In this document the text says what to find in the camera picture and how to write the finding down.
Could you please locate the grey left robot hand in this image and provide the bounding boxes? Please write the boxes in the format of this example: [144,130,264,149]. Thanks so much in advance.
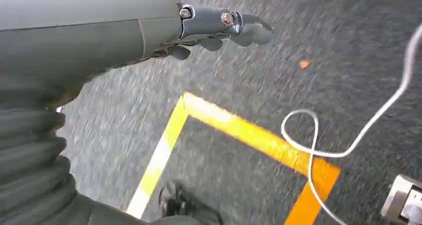
[0,0,275,110]

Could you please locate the ribbed grey left arm sleeve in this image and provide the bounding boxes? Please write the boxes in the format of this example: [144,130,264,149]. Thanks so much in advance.
[0,91,199,225]

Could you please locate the yellow floor tape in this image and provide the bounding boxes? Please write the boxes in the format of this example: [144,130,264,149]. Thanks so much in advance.
[125,91,341,225]

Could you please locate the white cable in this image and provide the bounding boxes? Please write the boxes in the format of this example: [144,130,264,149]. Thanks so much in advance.
[281,23,422,225]

